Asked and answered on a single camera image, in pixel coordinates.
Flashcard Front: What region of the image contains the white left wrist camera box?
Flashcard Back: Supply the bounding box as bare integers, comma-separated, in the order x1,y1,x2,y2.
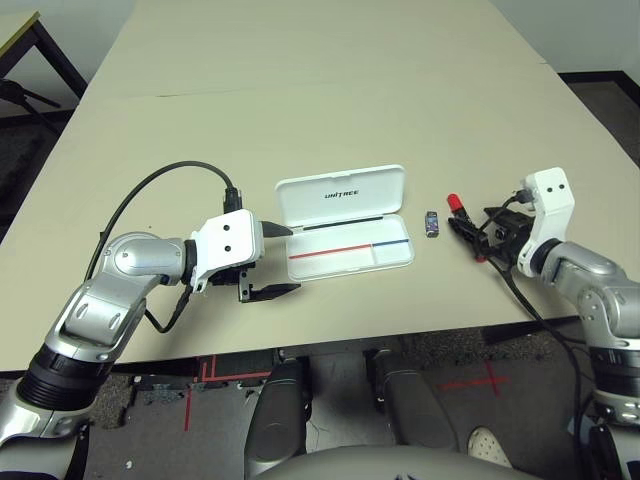
191,208,266,295

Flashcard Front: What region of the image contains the white plastic pencil case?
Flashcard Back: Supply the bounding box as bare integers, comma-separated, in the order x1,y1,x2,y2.
273,163,416,284

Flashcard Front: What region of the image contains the grey robot leg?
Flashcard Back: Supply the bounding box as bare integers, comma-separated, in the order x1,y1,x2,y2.
367,348,461,454
244,357,314,476

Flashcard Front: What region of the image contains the grey robot left leg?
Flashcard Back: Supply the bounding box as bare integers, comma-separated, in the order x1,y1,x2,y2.
244,357,314,476

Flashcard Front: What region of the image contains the thick black left camera cable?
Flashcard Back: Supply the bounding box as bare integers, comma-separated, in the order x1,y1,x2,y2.
83,159,245,281

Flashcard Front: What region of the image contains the black tripod stand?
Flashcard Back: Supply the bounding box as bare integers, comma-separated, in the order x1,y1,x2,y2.
0,77,64,136

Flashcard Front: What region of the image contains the thin black left gripper cable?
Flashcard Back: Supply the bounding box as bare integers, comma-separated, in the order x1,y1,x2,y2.
143,285,195,335

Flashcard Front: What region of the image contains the black marker with red cap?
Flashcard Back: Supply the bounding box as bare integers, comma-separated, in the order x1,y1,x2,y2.
446,192,487,263

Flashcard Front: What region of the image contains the white perforated clog shoe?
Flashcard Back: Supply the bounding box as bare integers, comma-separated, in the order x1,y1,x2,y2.
467,426,514,469

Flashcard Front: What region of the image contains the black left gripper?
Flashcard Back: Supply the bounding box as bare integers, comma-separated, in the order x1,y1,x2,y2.
208,219,303,304

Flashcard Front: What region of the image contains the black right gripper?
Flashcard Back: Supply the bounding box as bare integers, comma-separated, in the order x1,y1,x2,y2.
447,208,533,264

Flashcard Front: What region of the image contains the grey robot torso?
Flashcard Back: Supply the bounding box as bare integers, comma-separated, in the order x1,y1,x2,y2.
254,444,546,480

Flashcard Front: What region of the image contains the grey robot right leg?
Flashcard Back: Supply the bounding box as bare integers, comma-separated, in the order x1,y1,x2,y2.
367,348,461,454

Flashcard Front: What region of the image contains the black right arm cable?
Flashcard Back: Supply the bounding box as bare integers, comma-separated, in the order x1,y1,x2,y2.
477,189,596,480

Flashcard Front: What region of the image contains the side table with black frame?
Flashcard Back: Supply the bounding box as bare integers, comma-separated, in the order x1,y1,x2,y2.
0,10,90,104

